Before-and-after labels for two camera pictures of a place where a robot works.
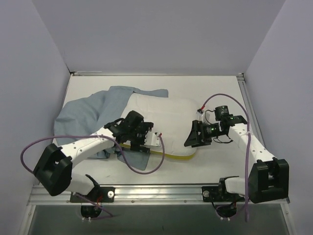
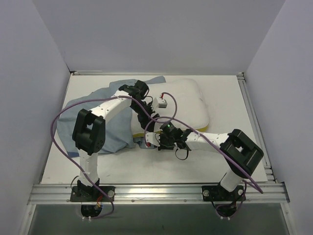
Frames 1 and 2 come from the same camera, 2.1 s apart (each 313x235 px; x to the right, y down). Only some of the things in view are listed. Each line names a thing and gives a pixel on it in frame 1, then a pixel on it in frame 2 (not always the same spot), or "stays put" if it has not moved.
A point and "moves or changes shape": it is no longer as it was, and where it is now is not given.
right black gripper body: (200, 132) → (160, 141)
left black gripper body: (138, 137) → (143, 120)
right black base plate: (219, 194) stays put
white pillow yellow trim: (172, 119) moves or changes shape
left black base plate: (98, 194) stays put
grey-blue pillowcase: (89, 114) moves or changes shape
